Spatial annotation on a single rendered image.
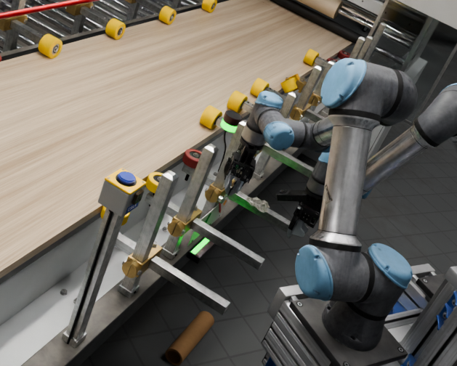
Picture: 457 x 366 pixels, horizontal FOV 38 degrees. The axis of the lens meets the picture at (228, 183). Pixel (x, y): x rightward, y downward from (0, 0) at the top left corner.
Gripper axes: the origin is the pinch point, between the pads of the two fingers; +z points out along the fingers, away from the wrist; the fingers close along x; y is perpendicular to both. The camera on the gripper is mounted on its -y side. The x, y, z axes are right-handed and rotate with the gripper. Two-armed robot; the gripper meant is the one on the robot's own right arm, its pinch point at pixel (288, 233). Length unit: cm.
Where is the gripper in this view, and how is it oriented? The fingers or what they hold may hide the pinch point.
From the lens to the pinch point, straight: 227.9
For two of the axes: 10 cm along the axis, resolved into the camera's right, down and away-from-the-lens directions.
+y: 8.5, 4.8, -2.2
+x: 4.2, -3.4, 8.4
